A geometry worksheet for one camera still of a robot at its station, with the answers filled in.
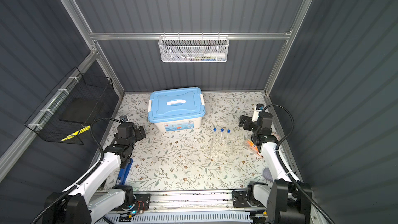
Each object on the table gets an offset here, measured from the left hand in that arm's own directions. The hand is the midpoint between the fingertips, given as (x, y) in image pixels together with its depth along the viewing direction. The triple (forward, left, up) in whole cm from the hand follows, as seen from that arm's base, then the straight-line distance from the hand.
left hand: (132, 130), depth 84 cm
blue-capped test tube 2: (-6, -52, +3) cm, 53 cm away
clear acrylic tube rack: (-7, -49, -12) cm, 51 cm away
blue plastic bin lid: (+14, -22, +4) cm, 26 cm away
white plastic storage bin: (+5, -25, -5) cm, 27 cm away
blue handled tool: (-19, +3, -11) cm, 22 cm away
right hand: (+1, -66, +5) cm, 66 cm away
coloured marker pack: (-7, -67, -11) cm, 68 cm away
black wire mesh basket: (0, +25, +15) cm, 29 cm away
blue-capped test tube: (-5, -49, +3) cm, 49 cm away
